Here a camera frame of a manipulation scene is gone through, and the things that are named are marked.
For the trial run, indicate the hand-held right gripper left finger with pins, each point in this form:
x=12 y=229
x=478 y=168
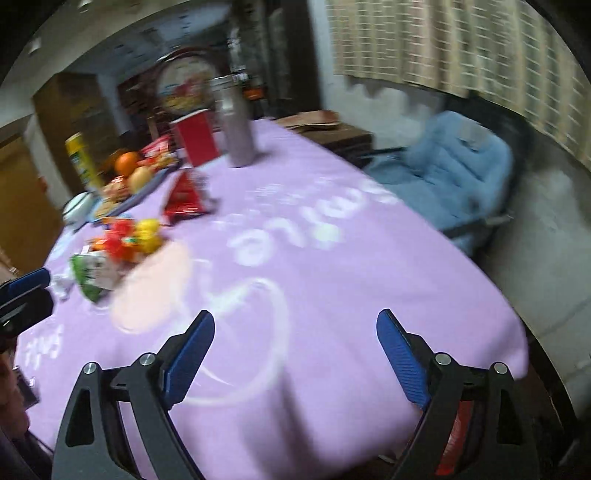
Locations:
x=191 y=355

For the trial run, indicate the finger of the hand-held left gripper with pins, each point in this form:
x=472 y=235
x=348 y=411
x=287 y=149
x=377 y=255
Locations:
x=27 y=281
x=27 y=309

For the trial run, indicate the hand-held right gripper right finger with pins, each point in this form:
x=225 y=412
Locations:
x=401 y=355

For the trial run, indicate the pink white plastic wrapper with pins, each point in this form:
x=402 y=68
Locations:
x=61 y=286

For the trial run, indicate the red snack bag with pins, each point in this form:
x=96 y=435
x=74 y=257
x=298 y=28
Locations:
x=184 y=198

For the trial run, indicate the green white packet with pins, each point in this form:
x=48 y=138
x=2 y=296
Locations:
x=94 y=274

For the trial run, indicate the white ceramic bowl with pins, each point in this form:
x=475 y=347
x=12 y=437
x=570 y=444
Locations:
x=76 y=207

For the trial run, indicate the orange medicine box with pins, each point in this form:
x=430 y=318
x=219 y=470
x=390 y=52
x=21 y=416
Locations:
x=124 y=242

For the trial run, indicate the clear bag of cookies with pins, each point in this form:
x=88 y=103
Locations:
x=115 y=189

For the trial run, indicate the yellow green canister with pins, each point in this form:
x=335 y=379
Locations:
x=83 y=159

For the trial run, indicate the yellow apple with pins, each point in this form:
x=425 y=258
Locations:
x=140 y=180

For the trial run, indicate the large orange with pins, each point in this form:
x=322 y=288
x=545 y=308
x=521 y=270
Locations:
x=127 y=164

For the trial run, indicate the blue oval plate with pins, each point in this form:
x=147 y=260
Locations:
x=159 y=177

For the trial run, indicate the brown wooden cabinet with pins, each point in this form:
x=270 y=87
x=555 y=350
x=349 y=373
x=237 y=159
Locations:
x=69 y=115

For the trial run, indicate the red cookie packet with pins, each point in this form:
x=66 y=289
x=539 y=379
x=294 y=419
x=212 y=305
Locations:
x=157 y=150

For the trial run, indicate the blue padded chair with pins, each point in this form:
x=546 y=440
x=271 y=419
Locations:
x=438 y=170

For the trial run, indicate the red white tissue box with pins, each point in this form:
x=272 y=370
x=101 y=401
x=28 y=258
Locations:
x=196 y=138

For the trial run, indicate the silver metal bottle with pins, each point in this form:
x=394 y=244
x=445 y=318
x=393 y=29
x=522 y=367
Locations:
x=238 y=134

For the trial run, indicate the dark wooden side table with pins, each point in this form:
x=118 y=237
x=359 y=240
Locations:
x=341 y=136

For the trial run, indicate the round printed display plate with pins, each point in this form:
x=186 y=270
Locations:
x=184 y=87

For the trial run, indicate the beige checked curtain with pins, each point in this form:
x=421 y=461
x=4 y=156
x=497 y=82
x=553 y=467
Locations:
x=461 y=41

